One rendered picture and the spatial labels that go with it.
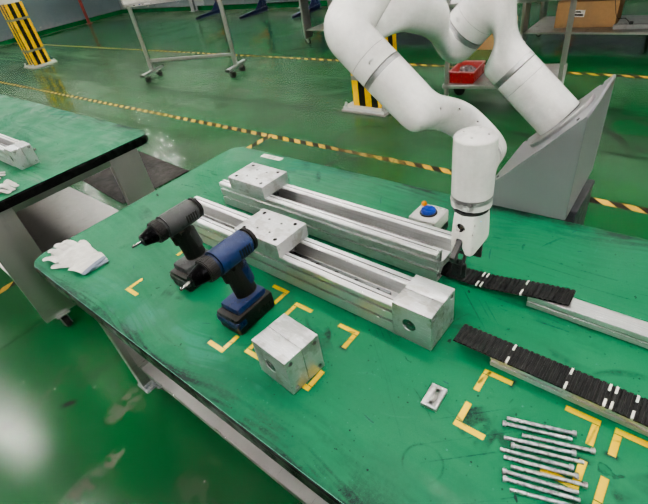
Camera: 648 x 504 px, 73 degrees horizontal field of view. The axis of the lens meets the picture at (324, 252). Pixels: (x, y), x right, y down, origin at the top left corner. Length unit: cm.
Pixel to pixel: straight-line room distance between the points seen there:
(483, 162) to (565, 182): 43
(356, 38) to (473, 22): 48
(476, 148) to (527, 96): 47
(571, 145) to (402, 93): 50
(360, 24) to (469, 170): 34
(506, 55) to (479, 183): 49
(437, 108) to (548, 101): 48
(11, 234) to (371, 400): 191
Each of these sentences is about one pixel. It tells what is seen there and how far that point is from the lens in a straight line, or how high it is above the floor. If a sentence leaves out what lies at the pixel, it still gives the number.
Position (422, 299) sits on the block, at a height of 87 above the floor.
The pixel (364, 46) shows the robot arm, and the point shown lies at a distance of 91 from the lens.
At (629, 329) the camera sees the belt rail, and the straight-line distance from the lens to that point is 103.
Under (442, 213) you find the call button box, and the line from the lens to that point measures 122.
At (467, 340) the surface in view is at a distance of 92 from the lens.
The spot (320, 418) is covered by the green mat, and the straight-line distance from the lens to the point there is 87.
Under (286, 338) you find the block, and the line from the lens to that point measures 87.
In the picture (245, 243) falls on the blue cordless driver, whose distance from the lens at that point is 96.
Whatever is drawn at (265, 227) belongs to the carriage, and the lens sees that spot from 114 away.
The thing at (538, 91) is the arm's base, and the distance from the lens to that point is 132.
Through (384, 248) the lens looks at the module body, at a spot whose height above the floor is 83.
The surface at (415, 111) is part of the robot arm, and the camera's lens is 89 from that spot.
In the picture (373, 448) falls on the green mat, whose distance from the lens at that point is 83.
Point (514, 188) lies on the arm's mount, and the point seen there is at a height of 85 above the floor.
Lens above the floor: 151
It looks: 37 degrees down
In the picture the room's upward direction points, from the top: 10 degrees counter-clockwise
